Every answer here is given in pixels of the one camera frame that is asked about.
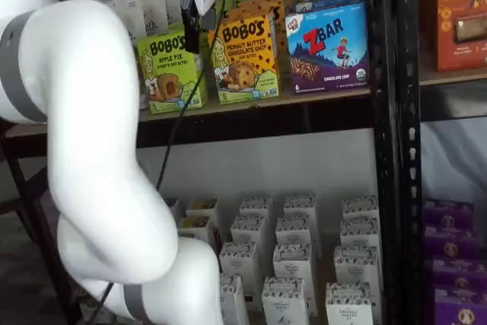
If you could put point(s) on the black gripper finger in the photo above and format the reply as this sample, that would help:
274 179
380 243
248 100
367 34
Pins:
191 24
208 18

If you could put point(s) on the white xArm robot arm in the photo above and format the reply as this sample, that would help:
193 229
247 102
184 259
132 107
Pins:
95 112

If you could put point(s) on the green Bobo's apple pie box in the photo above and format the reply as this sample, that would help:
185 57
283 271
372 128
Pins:
163 74
177 29
234 1

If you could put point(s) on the wooden shelf board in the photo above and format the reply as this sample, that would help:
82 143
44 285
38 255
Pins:
456 75
266 102

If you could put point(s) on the black metal shelf beam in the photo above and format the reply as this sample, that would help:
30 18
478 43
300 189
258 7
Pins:
456 102
285 119

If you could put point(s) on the black metal shelf upright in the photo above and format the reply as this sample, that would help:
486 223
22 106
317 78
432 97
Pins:
38 226
384 112

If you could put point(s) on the large orange snack box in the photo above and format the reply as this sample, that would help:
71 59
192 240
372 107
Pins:
464 16

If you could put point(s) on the purple snack box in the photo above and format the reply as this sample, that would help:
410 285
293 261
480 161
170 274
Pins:
451 243
460 308
449 212
460 275

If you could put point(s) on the white purely elizabeth granola bag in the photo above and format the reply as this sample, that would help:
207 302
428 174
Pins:
129 13
175 5
154 16

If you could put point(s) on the white speckled carton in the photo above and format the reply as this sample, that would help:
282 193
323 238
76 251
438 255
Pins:
359 209
348 306
359 233
300 207
295 231
235 302
293 262
355 266
283 302
237 260
247 230
255 207

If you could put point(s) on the black upright with keyhole slots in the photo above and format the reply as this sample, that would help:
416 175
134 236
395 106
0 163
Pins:
411 74

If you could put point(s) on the white backdrop sheet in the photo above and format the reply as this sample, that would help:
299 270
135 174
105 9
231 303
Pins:
452 161

